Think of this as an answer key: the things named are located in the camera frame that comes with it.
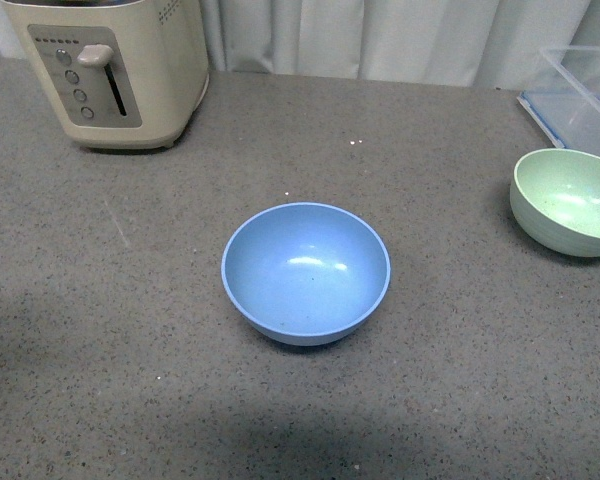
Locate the green bowl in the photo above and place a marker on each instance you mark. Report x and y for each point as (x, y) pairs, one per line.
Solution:
(555, 198)

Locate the blue bowl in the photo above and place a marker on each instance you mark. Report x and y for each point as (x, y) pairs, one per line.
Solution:
(305, 274)

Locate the clear plastic container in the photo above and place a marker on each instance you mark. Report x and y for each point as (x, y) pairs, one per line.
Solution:
(563, 97)

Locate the white curtain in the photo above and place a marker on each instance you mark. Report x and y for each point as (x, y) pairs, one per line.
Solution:
(460, 43)

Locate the cream two-slot toaster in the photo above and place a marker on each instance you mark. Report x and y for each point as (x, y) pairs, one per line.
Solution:
(118, 74)

